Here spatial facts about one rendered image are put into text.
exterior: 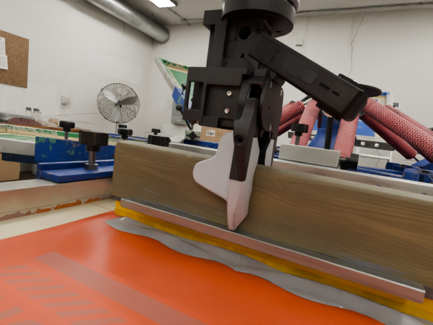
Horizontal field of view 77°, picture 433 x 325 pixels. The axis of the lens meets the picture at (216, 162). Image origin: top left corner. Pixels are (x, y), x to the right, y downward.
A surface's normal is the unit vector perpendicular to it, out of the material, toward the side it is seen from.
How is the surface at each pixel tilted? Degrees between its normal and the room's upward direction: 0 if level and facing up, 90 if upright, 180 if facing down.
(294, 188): 90
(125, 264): 0
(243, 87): 75
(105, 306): 0
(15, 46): 90
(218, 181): 83
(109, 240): 0
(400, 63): 90
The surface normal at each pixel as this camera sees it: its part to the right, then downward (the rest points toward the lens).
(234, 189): -0.46, 0.27
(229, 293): 0.13, -0.99
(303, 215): -0.44, 0.04
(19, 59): 0.89, 0.16
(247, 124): -0.40, -0.19
